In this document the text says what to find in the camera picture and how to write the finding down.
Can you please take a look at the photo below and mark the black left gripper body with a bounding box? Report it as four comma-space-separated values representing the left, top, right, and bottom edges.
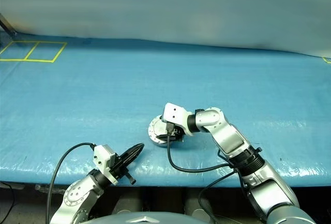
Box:
111, 156, 137, 186

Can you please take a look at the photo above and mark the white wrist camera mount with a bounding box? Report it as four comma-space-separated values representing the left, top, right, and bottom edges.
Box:
93, 144, 120, 186
161, 102, 195, 137

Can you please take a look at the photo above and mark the grey robot torso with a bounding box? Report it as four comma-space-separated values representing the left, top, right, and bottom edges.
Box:
89, 211, 216, 224

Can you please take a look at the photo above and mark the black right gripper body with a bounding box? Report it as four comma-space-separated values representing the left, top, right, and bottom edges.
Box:
166, 122, 185, 143

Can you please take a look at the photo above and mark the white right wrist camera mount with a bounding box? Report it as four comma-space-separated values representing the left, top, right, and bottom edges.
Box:
161, 102, 195, 137

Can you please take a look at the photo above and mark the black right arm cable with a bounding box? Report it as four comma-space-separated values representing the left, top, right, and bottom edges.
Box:
166, 135, 236, 174

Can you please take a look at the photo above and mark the black metal bracket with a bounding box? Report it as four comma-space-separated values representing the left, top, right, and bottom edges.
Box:
0, 12, 18, 37

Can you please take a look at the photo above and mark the grey rounded cylinder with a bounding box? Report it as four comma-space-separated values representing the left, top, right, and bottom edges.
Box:
113, 190, 142, 215
184, 189, 216, 217

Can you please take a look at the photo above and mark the blue table cover sheet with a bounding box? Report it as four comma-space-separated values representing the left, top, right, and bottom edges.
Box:
0, 31, 331, 189

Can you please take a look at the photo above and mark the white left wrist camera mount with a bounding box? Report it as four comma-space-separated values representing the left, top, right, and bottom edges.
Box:
93, 144, 120, 186

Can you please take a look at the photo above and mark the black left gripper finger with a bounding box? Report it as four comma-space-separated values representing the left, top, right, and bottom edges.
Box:
117, 142, 145, 163
121, 145, 145, 168

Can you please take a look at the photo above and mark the silver motor stator housing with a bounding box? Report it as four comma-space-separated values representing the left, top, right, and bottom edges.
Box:
147, 114, 185, 148

